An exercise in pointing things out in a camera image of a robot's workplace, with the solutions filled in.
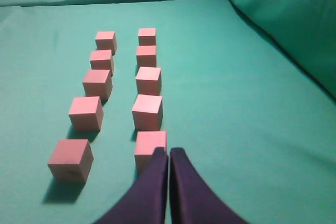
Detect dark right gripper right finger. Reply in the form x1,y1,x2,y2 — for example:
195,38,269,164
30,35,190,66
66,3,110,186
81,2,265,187
170,147,247,223

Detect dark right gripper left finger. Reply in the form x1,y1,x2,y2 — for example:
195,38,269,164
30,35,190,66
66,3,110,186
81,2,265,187
95,147,168,223

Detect pink wooden cube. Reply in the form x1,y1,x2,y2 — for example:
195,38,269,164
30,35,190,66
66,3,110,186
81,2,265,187
136,46,157,67
82,69,113,101
135,67,162,95
134,131,167,175
138,28,156,46
90,49,114,76
132,94,163,131
48,139,94,183
95,31,117,56
68,96,104,132

